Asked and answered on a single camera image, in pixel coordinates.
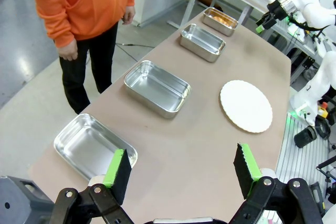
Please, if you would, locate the black handheld controller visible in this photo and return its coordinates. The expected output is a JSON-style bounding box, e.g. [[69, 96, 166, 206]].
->
[[309, 182, 328, 213]]

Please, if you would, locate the white scalloped paper plate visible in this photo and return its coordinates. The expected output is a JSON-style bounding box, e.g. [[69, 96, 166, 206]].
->
[[219, 79, 274, 134]]

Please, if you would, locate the aluminium profile frame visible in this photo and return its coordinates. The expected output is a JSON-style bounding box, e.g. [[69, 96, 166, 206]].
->
[[270, 19, 322, 86]]

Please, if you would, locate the black floor cable with plug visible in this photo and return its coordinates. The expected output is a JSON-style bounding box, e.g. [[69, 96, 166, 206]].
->
[[114, 42, 156, 62]]

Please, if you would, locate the orange-sleeved right forearm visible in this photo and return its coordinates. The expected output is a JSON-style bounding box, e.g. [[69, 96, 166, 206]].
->
[[30, 0, 77, 49]]

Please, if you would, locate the black metal stand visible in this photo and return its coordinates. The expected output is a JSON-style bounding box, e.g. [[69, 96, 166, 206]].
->
[[316, 155, 336, 180]]

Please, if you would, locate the coiled black cable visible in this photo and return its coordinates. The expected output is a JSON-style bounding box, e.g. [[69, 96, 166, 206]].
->
[[313, 118, 331, 140]]

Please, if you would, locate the person's left hand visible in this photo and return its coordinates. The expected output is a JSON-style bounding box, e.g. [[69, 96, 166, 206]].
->
[[122, 5, 137, 25]]

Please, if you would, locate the yellow emergency stop box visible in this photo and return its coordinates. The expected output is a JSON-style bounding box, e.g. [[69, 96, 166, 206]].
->
[[317, 101, 330, 119]]

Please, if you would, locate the grooved aluminium base plate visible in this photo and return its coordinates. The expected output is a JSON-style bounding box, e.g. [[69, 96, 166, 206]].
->
[[275, 113, 336, 209]]

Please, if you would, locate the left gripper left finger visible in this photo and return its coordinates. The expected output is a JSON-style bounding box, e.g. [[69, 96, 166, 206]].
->
[[50, 148, 137, 224]]

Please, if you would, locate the person's right hand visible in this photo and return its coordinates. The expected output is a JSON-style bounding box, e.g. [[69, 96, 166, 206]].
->
[[58, 40, 79, 61]]

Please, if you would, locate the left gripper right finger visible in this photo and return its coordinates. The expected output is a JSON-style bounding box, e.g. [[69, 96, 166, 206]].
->
[[227, 142, 324, 224]]

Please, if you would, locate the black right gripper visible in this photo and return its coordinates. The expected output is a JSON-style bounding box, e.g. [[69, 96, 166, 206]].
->
[[256, 0, 289, 34]]

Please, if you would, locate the person in orange hoodie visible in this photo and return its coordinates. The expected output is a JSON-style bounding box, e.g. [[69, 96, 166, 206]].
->
[[29, 0, 139, 115]]

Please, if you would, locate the stainless steel rectangular container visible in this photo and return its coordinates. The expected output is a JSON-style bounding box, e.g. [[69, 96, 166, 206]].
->
[[179, 23, 226, 63], [53, 113, 139, 182], [202, 7, 239, 37], [123, 60, 192, 119]]

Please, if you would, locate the grey block with round hole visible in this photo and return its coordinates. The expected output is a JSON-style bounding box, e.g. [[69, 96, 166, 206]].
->
[[0, 175, 62, 224]]

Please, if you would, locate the black cylindrical canister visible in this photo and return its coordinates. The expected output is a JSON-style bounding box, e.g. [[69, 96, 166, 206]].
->
[[293, 125, 318, 149]]

